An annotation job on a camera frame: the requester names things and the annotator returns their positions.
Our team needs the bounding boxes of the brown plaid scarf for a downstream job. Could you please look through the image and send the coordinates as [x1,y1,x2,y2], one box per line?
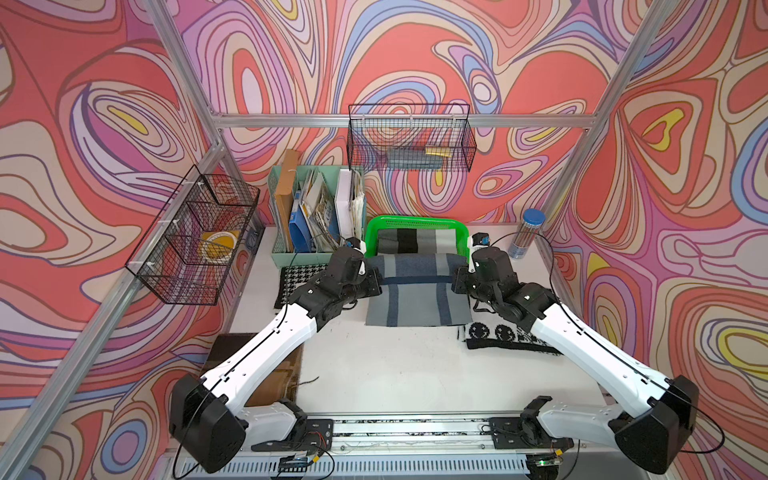
[201,333,303,407]

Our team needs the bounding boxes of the grey navy plaid scarf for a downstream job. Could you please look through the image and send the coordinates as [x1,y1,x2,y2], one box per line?
[365,253,472,327]

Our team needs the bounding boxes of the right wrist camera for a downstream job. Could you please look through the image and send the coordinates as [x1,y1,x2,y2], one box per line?
[472,232,490,247]

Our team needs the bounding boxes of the black wire basket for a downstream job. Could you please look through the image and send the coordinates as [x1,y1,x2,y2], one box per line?
[125,166,263,306]
[347,101,477,172]

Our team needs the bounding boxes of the blue folder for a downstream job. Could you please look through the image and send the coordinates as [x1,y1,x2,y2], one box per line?
[289,197,313,253]

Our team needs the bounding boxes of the white papers stack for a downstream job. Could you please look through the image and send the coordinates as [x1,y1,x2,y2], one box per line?
[334,168,365,240]

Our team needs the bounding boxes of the left black wire basket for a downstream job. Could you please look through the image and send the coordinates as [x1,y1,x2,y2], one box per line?
[125,166,263,306]

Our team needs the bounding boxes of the clear pencil tube blue lid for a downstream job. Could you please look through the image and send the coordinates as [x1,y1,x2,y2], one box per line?
[508,208,546,259]

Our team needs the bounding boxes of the black white houndstooth scarf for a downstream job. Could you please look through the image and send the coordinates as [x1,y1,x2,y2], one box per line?
[274,264,325,310]

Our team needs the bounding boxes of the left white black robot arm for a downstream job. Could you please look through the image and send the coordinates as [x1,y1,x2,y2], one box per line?
[169,237,381,473]

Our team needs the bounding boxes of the back black wire basket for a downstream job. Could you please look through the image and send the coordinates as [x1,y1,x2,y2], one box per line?
[347,101,477,172]

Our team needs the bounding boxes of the smiley face checked scarf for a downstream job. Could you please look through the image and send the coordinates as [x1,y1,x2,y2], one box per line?
[457,300,561,356]

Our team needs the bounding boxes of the magazines in organizer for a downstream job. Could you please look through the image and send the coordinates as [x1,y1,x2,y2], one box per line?
[300,170,340,253]

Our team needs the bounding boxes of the black white grey checked scarf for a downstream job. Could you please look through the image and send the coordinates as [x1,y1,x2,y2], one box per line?
[376,228,459,255]

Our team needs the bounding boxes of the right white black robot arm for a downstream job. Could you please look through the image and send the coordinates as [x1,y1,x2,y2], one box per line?
[452,246,699,475]

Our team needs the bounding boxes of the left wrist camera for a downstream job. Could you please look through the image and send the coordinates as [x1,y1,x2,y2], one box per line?
[344,237,366,254]

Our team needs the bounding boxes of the brown cardboard folder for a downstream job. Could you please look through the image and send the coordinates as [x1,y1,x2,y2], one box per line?
[274,149,301,252]

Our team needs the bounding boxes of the green plastic basket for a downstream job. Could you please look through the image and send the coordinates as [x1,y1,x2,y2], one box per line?
[365,215,470,265]

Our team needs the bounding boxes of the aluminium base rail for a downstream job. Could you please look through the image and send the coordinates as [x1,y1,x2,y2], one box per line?
[149,410,679,480]

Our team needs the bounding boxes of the mint green file organizer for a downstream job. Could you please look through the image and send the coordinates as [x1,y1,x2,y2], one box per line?
[267,165,347,269]

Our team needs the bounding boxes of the green circuit board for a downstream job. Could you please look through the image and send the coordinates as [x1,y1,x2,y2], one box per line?
[277,456,314,474]

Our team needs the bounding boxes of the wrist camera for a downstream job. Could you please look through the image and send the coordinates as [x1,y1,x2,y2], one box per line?
[472,232,490,247]
[344,237,366,254]

